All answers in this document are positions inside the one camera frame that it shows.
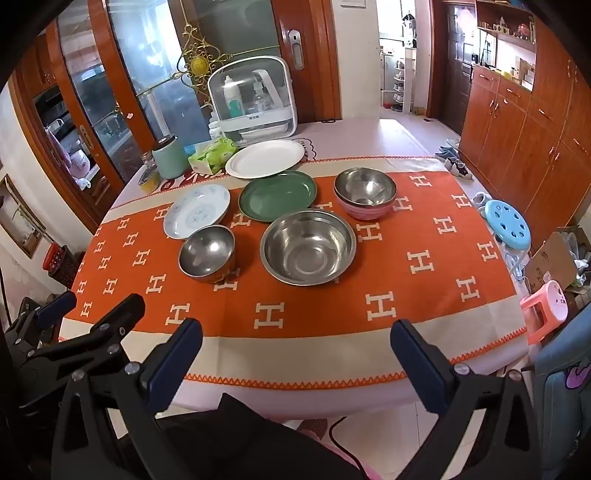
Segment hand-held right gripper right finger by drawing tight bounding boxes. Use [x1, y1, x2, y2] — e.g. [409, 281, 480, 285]
[390, 318, 542, 480]

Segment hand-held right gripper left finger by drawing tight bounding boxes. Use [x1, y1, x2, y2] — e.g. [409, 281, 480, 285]
[50, 318, 204, 480]

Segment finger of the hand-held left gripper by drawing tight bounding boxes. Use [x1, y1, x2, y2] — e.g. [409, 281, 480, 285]
[6, 291, 78, 346]
[24, 293, 147, 376]

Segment small steel bowl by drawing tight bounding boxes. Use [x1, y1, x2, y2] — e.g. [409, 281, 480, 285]
[178, 224, 237, 284]

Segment blue patterned plate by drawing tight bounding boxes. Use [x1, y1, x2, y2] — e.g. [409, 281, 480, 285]
[163, 184, 232, 240]

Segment green plate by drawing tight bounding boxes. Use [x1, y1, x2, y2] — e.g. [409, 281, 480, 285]
[238, 170, 318, 223]

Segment white plate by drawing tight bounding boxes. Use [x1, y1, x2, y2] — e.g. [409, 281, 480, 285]
[225, 138, 305, 179]

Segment red crate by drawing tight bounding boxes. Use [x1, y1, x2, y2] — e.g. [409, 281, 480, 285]
[42, 244, 77, 284]

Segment black clothing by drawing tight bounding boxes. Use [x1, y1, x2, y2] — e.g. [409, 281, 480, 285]
[157, 394, 370, 480]

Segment orange printed tablecloth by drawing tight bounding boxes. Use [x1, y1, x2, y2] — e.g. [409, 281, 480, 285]
[60, 154, 529, 386]

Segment pink plastic stool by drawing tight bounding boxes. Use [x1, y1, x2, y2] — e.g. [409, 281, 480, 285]
[519, 280, 570, 344]

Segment glass jar yellow contents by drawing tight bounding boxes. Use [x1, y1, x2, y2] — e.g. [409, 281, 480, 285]
[139, 152, 161, 193]

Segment blue-grey sofa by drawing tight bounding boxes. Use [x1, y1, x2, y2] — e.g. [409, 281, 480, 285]
[522, 309, 591, 467]

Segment large steel bowl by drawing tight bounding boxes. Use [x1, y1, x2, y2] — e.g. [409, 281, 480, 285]
[259, 210, 358, 286]

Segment mint green canister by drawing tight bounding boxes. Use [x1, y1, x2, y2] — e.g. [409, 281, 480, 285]
[152, 134, 191, 180]

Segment blue plastic stool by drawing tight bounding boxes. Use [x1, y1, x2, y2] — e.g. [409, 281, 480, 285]
[478, 199, 531, 261]

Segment cardboard box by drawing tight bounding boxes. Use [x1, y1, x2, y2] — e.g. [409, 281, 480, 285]
[526, 226, 591, 296]

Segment pink steel bowl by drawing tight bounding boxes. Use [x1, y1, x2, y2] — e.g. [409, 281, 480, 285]
[334, 167, 398, 220]

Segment green tissue pack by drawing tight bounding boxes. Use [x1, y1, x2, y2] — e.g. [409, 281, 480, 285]
[188, 137, 238, 175]

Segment pair of shoes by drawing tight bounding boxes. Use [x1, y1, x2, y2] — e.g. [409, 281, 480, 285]
[434, 138, 474, 181]

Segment glass door cabinet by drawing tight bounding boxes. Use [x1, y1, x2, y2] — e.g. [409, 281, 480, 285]
[9, 0, 222, 232]

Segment white bottle green label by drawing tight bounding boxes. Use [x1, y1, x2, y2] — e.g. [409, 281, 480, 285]
[224, 76, 245, 118]

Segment gold ornament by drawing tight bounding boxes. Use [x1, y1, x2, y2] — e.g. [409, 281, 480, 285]
[173, 23, 232, 88]

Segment white storage box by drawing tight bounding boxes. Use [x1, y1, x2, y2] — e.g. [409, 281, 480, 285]
[207, 56, 298, 139]

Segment shoe rack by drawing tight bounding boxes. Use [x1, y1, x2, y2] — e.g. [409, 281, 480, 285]
[390, 46, 416, 114]

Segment dark wooden door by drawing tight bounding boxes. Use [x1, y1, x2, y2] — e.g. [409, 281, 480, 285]
[427, 0, 476, 134]

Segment black cable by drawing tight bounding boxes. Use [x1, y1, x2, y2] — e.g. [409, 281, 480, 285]
[328, 415, 365, 480]

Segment wooden wall cabinets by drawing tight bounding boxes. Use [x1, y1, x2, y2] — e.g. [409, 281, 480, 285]
[459, 0, 591, 236]

